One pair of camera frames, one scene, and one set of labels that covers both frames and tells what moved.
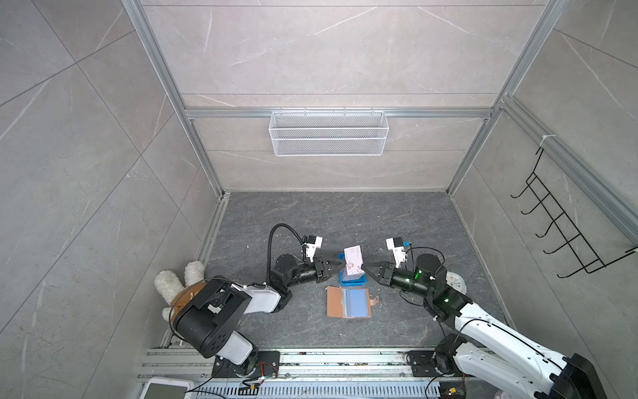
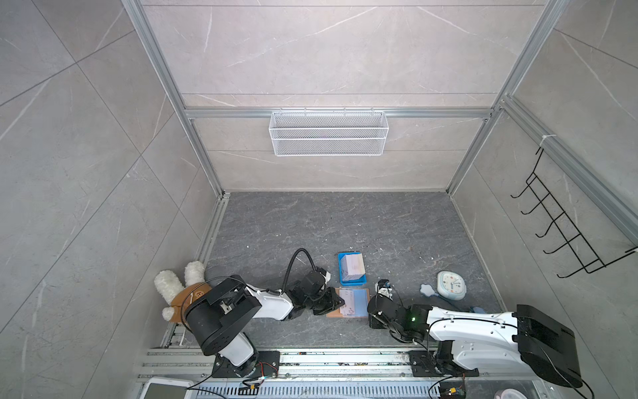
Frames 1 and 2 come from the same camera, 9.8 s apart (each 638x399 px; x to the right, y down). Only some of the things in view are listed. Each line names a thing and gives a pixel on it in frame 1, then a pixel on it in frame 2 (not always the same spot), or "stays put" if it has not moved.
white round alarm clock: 455,282 stays put
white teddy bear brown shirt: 171,288 stays put
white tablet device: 163,387 stays put
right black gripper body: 406,280 → 375,323
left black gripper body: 306,274 → 309,305
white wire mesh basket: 329,133 stays put
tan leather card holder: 344,302 stays put
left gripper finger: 326,267 → 332,302
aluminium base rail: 162,365 stays put
